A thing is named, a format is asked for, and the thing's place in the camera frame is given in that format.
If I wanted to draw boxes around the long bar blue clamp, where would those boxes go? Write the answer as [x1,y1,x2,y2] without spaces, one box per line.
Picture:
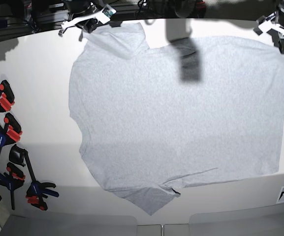
[9,145,59,211]

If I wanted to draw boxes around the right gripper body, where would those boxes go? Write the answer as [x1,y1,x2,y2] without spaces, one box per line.
[67,4,100,33]

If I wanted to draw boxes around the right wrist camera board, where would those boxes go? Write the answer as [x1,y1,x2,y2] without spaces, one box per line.
[102,5,117,20]

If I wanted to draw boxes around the light grey T-shirt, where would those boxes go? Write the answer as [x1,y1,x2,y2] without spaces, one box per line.
[69,24,284,215]

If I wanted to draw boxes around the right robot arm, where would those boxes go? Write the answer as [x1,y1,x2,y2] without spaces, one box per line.
[63,0,102,33]

